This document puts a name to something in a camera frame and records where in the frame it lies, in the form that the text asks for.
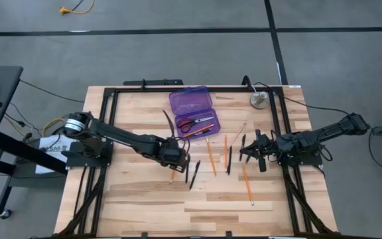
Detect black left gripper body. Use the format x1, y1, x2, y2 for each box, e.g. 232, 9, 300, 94
159, 139, 191, 173

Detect red-handled scissors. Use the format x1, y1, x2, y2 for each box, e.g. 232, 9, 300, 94
176, 116, 215, 133

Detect pale wooden pencil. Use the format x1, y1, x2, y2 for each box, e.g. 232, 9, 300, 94
227, 122, 247, 149

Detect black side desk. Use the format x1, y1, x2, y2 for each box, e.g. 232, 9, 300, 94
0, 65, 69, 216

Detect black aluminium table frame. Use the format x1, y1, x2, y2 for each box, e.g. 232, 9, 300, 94
54, 85, 341, 239

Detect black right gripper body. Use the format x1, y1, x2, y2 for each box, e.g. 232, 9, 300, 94
259, 134, 280, 161

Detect black bracket bar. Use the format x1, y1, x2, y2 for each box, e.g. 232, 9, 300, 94
123, 78, 184, 86

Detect white printed paper sheet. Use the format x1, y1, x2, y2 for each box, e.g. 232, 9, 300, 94
34, 134, 76, 175

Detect purple transparent pencil box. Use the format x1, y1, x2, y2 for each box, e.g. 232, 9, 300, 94
168, 85, 222, 143

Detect yellow floor cable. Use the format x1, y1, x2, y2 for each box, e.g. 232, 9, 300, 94
59, 0, 95, 16

